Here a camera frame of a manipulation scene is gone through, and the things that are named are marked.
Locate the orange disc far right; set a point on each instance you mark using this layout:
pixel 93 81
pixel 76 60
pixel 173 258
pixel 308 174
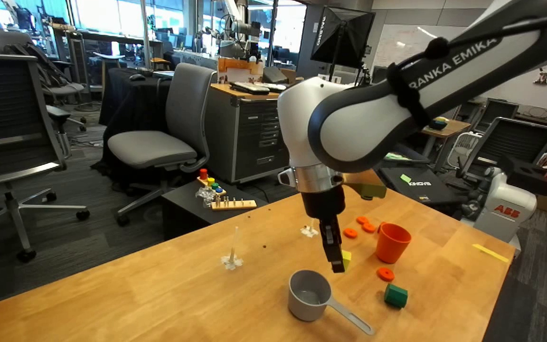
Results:
pixel 371 229

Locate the yellow cube block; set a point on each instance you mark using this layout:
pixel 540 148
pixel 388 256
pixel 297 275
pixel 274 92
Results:
pixel 346 258

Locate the orange disc near cup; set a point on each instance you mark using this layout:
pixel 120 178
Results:
pixel 386 275

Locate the grey drawer cabinet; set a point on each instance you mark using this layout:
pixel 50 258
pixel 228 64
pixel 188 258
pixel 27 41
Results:
pixel 243 136

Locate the orange disc far left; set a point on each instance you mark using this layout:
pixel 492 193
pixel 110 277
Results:
pixel 350 233

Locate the black studio light softbox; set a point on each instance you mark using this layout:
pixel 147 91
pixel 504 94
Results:
pixel 342 37

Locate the orange disc far middle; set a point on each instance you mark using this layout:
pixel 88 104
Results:
pixel 361 222

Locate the grey pot with handle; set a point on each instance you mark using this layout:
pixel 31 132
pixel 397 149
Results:
pixel 310 296

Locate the dark mesh office chair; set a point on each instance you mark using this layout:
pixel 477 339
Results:
pixel 27 148

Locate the yellow tape strip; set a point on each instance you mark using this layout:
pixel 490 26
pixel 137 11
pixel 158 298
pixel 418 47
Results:
pixel 490 254

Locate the green block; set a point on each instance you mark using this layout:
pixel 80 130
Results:
pixel 395 298

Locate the black low side table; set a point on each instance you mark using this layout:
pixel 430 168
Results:
pixel 185 212

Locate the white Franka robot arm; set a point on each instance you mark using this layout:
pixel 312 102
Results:
pixel 335 130

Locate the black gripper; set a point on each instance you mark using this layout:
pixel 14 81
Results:
pixel 325 208

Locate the white peg stand right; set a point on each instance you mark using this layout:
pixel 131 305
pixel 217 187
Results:
pixel 308 233

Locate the orange plastic cup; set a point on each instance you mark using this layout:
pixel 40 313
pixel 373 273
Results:
pixel 392 243

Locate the wooden block tray toy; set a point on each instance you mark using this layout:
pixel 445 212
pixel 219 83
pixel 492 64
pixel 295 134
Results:
pixel 232 205

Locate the colourful stacking toy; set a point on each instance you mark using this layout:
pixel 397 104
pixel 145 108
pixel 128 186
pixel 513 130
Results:
pixel 209 184

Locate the white ABB robot base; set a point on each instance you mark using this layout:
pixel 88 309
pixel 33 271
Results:
pixel 506 208

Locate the grey office chair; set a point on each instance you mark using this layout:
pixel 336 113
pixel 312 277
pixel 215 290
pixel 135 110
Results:
pixel 179 148

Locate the white peg stand left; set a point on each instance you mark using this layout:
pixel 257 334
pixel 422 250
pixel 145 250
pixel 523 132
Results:
pixel 232 262

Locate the white peg stand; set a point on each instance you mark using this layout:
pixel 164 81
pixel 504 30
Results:
pixel 232 262
pixel 308 233

